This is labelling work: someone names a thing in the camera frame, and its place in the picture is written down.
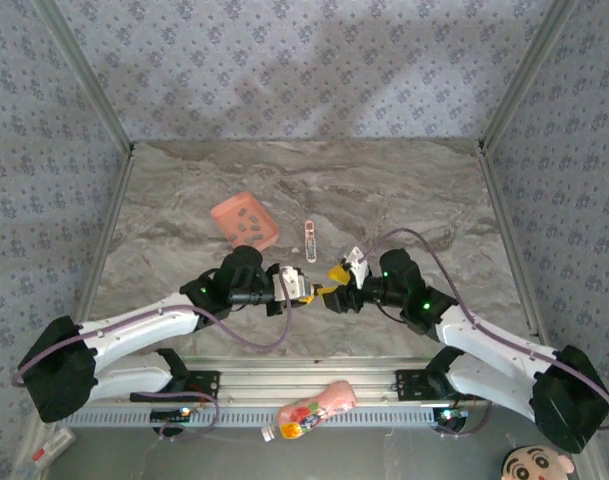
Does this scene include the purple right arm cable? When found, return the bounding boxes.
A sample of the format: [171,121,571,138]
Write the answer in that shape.
[363,228,609,439]

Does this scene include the small circuit board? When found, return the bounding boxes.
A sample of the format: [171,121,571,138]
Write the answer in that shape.
[433,407,470,424]
[149,407,193,424]

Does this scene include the aluminium table side rail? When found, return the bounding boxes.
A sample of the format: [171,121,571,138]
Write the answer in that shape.
[477,144,548,346]
[76,147,136,321]

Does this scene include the grey slotted cable duct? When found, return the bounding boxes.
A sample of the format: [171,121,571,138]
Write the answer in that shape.
[56,405,465,429]

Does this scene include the pink plastic tray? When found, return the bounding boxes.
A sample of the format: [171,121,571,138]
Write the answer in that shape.
[209,191,280,252]

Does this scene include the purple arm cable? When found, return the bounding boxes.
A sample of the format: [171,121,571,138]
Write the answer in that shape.
[363,228,609,439]
[11,272,293,444]

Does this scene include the clear packet with red label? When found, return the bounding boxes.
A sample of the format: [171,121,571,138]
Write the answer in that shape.
[31,427,78,469]

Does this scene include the pink printed plastic bottle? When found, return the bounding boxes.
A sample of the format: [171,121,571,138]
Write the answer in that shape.
[261,379,358,444]

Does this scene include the aluminium frame post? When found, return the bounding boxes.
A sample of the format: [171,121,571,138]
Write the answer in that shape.
[478,0,580,149]
[33,0,135,151]

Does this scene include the cartoon face plush doll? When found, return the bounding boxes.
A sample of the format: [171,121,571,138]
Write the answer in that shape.
[499,444,576,480]

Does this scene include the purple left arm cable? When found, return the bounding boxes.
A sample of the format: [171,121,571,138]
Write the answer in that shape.
[11,272,293,444]

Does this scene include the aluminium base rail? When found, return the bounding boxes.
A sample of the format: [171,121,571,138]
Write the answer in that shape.
[83,355,535,405]

